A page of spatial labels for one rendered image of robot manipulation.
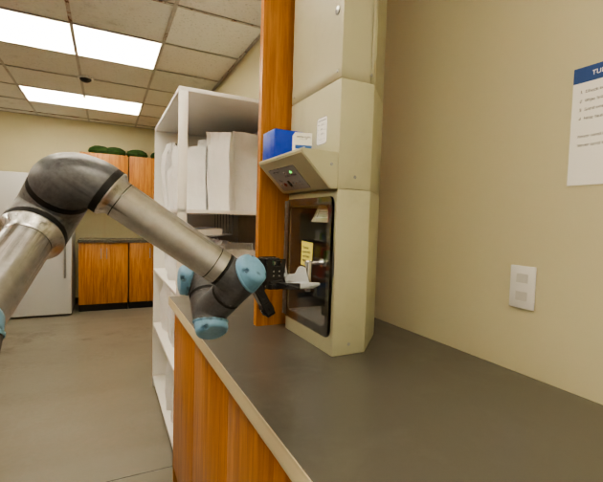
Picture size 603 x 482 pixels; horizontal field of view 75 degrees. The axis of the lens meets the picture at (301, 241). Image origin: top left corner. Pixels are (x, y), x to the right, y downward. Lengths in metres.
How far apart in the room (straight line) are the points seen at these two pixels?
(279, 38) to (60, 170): 0.95
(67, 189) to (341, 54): 0.76
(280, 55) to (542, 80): 0.81
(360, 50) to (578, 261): 0.78
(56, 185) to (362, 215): 0.74
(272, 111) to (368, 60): 0.40
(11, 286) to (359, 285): 0.81
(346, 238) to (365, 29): 0.59
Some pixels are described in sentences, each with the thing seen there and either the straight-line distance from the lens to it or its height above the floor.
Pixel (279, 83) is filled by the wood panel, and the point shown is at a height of 1.80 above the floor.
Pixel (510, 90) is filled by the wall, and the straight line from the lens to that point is 1.30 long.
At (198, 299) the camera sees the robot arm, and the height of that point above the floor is 1.13.
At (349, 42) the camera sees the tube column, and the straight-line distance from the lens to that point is 1.20.
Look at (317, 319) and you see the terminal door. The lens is 1.17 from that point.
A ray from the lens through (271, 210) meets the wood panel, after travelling 1.40.
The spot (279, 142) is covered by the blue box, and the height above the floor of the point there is 1.56.
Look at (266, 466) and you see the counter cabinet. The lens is 0.93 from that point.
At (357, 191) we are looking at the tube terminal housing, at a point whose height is 1.41.
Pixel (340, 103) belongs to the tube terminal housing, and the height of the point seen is 1.64.
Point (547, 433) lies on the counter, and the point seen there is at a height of 0.94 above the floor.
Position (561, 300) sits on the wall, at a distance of 1.16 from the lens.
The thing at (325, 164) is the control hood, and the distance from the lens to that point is 1.08.
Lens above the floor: 1.32
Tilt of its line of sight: 3 degrees down
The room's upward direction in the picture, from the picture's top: 2 degrees clockwise
